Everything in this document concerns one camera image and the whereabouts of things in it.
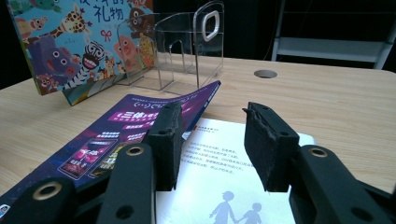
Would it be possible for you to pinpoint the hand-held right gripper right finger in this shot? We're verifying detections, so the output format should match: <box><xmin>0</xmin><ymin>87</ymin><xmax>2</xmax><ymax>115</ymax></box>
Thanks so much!
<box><xmin>242</xmin><ymin>101</ymin><xmax>301</xmax><ymax>193</ymax></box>

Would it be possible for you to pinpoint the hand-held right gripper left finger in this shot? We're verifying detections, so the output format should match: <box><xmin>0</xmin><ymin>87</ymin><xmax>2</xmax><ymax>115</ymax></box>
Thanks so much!
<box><xmin>141</xmin><ymin>101</ymin><xmax>184</xmax><ymax>191</ymax></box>

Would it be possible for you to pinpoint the white and red book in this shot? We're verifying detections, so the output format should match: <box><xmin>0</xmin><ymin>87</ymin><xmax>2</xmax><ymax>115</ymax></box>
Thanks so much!
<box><xmin>155</xmin><ymin>117</ymin><xmax>317</xmax><ymax>224</ymax></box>

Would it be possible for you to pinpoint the thin purple glossy magazine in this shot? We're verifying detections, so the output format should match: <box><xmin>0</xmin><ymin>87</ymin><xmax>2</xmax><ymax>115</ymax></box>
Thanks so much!
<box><xmin>0</xmin><ymin>79</ymin><xmax>222</xmax><ymax>216</ymax></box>

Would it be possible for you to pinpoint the clear acrylic book rack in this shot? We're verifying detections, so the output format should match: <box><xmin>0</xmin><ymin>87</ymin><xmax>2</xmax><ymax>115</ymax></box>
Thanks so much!
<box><xmin>116</xmin><ymin>0</ymin><xmax>225</xmax><ymax>96</ymax></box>

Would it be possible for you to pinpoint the light blue picture book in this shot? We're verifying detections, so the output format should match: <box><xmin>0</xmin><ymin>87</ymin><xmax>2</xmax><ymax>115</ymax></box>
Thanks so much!
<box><xmin>6</xmin><ymin>0</ymin><xmax>157</xmax><ymax>96</ymax></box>

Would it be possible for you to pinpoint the white metal desk frame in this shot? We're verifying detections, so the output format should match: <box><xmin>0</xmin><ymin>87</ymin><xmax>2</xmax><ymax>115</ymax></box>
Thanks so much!
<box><xmin>271</xmin><ymin>0</ymin><xmax>396</xmax><ymax>70</ymax></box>

